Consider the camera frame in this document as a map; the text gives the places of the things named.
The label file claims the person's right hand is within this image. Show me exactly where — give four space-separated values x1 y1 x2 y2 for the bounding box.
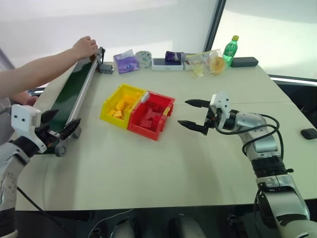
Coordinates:
11 91 39 106

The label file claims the round white wipes pack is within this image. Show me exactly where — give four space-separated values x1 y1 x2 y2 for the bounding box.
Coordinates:
135 50 152 68

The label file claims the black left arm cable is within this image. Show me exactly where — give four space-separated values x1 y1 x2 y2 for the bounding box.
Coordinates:
15 185 82 238

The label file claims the clear plastic bag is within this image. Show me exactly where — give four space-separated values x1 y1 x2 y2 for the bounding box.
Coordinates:
184 49 223 79

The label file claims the purple tissue pack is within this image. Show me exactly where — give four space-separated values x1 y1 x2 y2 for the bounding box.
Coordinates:
113 49 140 74

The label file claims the black oblong case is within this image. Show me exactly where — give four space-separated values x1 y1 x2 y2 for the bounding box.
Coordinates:
231 57 259 68

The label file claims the round yellow bread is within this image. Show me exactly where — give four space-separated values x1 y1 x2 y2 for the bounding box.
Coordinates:
209 56 226 75

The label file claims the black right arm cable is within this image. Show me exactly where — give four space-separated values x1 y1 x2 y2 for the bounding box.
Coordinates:
214 113 285 159

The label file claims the dark rounded shape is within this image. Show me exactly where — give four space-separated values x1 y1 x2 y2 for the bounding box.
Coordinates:
110 217 141 238
167 213 208 238

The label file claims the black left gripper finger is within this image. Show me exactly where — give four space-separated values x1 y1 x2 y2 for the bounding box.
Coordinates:
60 118 82 140
40 109 59 124

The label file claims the white box dark lid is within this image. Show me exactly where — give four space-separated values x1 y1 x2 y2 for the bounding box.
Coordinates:
151 57 185 72

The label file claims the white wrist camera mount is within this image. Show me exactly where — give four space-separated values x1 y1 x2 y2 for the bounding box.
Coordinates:
10 104 48 154
210 92 232 130

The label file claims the dark window frame pillar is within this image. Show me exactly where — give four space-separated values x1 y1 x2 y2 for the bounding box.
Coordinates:
203 0 227 52

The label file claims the red plastic bin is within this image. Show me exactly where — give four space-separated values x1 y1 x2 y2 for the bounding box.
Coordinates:
127 91 176 141

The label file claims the green conveyor belt silver frame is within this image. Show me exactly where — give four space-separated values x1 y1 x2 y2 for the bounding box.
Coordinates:
45 46 106 158

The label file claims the person's left hand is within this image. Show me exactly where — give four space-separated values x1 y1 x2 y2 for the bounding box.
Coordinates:
71 36 98 60

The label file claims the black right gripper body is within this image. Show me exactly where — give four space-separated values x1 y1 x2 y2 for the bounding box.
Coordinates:
204 106 222 129

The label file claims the green plastic bottle yellow cap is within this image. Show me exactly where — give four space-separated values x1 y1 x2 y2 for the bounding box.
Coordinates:
222 35 240 68

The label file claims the purple snack bag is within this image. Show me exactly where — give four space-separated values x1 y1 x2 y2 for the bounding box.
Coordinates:
165 51 187 63

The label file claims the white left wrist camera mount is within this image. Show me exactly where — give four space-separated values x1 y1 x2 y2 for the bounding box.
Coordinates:
10 104 48 154

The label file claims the small black rounded device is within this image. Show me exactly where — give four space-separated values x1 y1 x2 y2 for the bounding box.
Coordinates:
300 128 317 140

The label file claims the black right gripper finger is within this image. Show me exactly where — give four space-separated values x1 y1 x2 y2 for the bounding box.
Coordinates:
177 119 209 136
185 99 211 110

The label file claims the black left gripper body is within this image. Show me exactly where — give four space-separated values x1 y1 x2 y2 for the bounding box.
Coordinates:
34 122 62 149

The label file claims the yellow plastic bin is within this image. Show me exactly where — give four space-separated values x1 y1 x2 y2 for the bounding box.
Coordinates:
100 83 146 129

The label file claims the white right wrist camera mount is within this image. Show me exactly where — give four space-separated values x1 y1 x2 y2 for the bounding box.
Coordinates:
210 92 232 130

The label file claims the red toy block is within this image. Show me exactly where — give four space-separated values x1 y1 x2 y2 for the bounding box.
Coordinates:
140 118 153 130

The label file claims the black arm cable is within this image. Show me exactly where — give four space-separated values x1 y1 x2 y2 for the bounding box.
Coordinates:
15 185 82 238
214 113 285 159

